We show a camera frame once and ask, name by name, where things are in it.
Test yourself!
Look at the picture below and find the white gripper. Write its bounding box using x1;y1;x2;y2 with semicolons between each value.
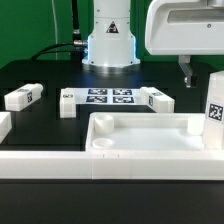
145;0;224;88

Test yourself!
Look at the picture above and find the white desk top tray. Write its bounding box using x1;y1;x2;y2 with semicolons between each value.
85;112;224;154

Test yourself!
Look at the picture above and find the printed fiducial marker sheet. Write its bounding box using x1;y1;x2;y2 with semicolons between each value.
75;88;142;105

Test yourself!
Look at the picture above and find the white left obstacle block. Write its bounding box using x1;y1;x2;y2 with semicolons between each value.
0;112;12;144

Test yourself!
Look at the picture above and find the white front obstacle bar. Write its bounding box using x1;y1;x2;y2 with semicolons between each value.
0;151;224;180

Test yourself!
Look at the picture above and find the black thick cable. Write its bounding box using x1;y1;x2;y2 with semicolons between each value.
29;0;88;62

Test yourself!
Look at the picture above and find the thin white cable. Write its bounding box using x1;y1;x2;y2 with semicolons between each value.
51;0;59;61

